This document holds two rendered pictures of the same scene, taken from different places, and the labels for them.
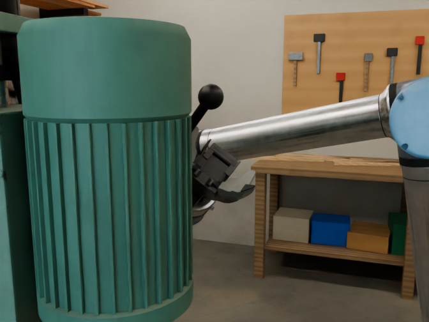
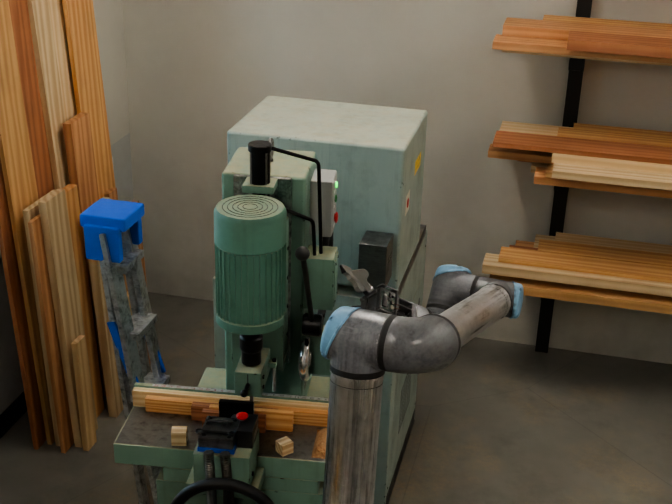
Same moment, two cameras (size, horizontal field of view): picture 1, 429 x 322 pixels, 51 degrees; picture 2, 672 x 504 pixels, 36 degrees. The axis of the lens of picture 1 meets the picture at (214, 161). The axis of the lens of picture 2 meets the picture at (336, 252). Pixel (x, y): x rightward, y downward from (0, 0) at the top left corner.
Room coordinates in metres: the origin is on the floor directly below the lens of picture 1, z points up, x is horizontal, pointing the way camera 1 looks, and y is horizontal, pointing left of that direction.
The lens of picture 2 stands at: (0.47, -2.23, 2.44)
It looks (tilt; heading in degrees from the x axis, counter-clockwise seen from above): 24 degrees down; 85
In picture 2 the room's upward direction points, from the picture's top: 2 degrees clockwise
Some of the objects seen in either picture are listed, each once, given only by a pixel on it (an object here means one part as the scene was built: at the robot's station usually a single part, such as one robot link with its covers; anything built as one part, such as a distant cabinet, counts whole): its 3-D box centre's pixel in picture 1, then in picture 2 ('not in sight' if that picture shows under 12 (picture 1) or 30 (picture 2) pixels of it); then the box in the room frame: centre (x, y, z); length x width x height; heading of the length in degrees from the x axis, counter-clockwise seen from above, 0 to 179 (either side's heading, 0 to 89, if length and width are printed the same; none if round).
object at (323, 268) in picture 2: not in sight; (321, 277); (0.68, 0.29, 1.22); 0.09 x 0.08 x 0.15; 79
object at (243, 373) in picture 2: not in sight; (253, 373); (0.49, 0.13, 1.03); 0.14 x 0.07 x 0.09; 79
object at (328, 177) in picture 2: not in sight; (323, 202); (0.69, 0.40, 1.40); 0.10 x 0.06 x 0.16; 79
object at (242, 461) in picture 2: not in sight; (227, 455); (0.42, -0.07, 0.91); 0.15 x 0.14 x 0.09; 169
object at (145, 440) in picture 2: not in sight; (234, 450); (0.44, 0.01, 0.87); 0.61 x 0.30 x 0.06; 169
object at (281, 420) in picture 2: not in sight; (251, 417); (0.48, 0.07, 0.93); 0.22 x 0.01 x 0.06; 169
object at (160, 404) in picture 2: not in sight; (261, 413); (0.51, 0.11, 0.92); 0.62 x 0.02 x 0.04; 169
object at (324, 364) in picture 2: not in sight; (320, 349); (0.68, 0.26, 1.02); 0.09 x 0.07 x 0.12; 169
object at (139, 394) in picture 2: not in sight; (243, 405); (0.46, 0.14, 0.92); 0.60 x 0.02 x 0.05; 169
